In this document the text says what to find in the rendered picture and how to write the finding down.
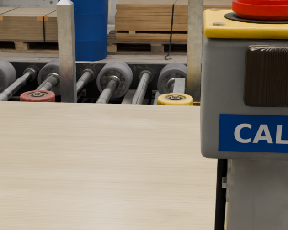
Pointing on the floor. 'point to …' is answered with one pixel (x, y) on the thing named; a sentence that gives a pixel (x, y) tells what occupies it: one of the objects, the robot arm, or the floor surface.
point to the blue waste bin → (90, 29)
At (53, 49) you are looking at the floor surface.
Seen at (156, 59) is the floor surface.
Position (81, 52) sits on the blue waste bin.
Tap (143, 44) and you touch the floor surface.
